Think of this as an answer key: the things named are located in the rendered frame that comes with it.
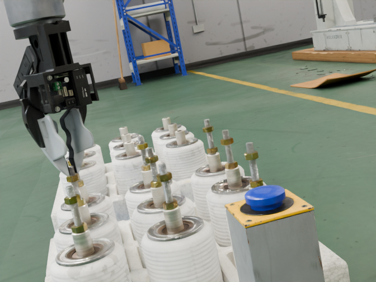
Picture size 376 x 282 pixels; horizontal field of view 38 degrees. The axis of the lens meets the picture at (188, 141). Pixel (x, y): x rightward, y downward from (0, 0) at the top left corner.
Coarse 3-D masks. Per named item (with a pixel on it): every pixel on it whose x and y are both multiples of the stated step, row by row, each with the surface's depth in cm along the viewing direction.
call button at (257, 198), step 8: (248, 192) 54; (256, 192) 53; (264, 192) 53; (272, 192) 52; (280, 192) 52; (248, 200) 52; (256, 200) 52; (264, 200) 51; (272, 200) 51; (280, 200) 52; (256, 208) 52; (264, 208) 52; (272, 208) 52
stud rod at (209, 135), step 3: (204, 120) 93; (207, 120) 93; (204, 123) 93; (207, 123) 93; (207, 126) 93; (210, 132) 93; (207, 135) 94; (210, 135) 93; (207, 138) 94; (210, 138) 93; (210, 141) 93; (210, 144) 94; (213, 144) 94; (210, 147) 94; (213, 147) 94; (213, 153) 94
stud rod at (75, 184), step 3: (69, 168) 78; (72, 168) 78; (69, 171) 78; (72, 171) 78; (72, 174) 78; (75, 174) 78; (72, 183) 78; (75, 183) 78; (75, 186) 78; (75, 189) 78; (78, 189) 78; (75, 192) 78; (78, 192) 78; (81, 198) 79
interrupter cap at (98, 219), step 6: (96, 216) 81; (102, 216) 81; (108, 216) 80; (66, 222) 81; (72, 222) 81; (96, 222) 79; (102, 222) 78; (60, 228) 79; (66, 228) 78; (90, 228) 76
